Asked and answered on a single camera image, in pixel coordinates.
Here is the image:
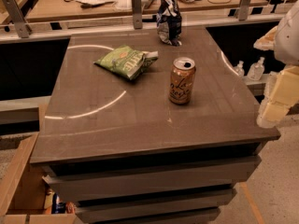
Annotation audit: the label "clear sanitizer bottle left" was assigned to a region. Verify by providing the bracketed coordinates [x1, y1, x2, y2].
[235, 61, 245, 77]

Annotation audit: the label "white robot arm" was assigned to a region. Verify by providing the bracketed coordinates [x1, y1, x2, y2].
[253, 1, 299, 128]

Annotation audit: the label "metal bracket right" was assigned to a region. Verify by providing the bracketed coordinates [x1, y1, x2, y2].
[237, 0, 251, 21]

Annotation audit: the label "metal bracket middle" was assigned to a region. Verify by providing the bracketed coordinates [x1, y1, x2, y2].
[131, 0, 142, 29]

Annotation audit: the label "blue crumpled chip bag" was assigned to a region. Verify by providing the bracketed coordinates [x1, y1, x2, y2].
[156, 0, 182, 47]

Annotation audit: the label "cardboard box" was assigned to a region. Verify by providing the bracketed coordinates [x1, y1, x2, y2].
[0, 132, 81, 224]

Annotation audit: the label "clear sanitizer bottle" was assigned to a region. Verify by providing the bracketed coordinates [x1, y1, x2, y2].
[247, 57, 264, 81]
[235, 61, 245, 77]

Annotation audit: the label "items inside cardboard box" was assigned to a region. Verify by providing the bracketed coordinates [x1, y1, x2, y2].
[44, 189, 76, 214]

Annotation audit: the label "grey drawer cabinet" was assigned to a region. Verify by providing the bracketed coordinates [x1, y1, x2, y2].
[31, 27, 279, 224]

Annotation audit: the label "metal bracket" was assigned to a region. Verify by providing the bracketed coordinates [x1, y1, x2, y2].
[2, 0, 31, 38]
[237, 0, 251, 21]
[131, 0, 142, 29]

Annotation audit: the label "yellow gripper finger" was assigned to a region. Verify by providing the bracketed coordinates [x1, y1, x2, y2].
[256, 65, 299, 128]
[253, 26, 277, 50]

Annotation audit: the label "green chip bag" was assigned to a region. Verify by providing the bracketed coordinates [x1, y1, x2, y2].
[94, 46, 159, 80]

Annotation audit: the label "clear sanitizer bottle right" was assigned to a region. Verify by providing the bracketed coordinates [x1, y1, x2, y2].
[247, 57, 264, 81]

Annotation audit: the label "metal bracket left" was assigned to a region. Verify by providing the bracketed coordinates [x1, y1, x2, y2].
[2, 0, 31, 38]

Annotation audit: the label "orange LaCroix soda can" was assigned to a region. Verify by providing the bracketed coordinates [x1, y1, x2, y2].
[169, 57, 196, 105]

